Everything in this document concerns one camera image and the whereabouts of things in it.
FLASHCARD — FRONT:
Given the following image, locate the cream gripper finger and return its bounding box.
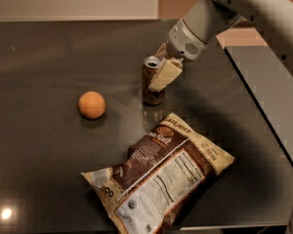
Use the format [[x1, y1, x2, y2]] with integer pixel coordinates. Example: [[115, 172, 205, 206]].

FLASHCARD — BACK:
[[148, 58, 183, 92], [155, 43, 168, 59]]

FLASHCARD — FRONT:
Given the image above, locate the orange brown soda can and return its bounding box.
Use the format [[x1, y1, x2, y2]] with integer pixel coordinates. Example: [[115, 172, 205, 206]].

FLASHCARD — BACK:
[[142, 56, 165, 105]]

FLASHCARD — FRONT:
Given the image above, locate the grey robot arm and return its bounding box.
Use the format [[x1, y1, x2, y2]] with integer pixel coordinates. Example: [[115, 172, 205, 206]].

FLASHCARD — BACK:
[[165, 0, 293, 234]]

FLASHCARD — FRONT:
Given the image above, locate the brown chip bag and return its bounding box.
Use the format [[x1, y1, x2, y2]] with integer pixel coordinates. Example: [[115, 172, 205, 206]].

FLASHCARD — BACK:
[[83, 113, 233, 234]]

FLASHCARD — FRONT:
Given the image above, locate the orange fruit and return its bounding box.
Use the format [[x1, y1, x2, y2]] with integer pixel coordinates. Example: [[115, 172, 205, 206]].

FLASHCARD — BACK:
[[78, 92, 106, 120]]

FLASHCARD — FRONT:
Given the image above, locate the grey side table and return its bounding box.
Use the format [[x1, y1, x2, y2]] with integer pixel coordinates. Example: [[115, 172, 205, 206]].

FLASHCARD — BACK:
[[225, 46, 293, 168]]

